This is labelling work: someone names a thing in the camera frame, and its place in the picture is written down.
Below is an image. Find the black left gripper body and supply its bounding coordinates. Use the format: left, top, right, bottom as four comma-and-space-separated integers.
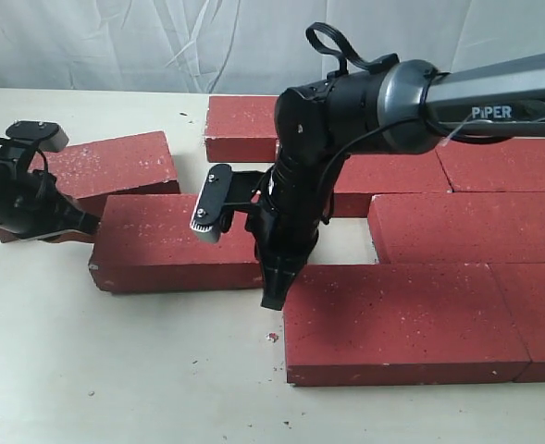
3, 166, 83, 240

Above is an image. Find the red brick second row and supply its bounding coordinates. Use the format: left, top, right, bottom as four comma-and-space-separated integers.
333, 152, 451, 218

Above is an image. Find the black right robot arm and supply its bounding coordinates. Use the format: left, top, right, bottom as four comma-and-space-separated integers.
249, 54, 545, 311

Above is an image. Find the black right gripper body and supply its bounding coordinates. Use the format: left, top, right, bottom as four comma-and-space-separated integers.
250, 148, 341, 269

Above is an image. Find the red brick third row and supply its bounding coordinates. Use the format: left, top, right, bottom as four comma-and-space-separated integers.
367, 192, 545, 264

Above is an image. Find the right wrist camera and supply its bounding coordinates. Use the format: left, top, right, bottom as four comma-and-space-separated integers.
189, 162, 266, 245

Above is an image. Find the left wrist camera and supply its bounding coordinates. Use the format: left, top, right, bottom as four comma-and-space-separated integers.
6, 120, 69, 154

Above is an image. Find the red brick front row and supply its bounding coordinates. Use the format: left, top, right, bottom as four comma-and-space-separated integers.
283, 264, 530, 387

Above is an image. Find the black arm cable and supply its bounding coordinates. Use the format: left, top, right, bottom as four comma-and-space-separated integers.
0, 131, 56, 200
303, 21, 495, 228

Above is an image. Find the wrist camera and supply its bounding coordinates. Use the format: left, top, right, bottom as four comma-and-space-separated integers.
6, 120, 69, 154
189, 162, 266, 245

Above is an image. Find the white backdrop curtain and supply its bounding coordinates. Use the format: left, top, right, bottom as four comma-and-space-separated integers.
0, 0, 545, 94

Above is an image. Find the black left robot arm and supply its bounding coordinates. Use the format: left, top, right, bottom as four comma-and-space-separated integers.
0, 159, 100, 241

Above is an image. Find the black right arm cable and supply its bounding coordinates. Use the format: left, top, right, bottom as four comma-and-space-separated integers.
303, 21, 495, 228

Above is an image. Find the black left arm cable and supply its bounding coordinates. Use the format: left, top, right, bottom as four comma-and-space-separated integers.
0, 131, 56, 200

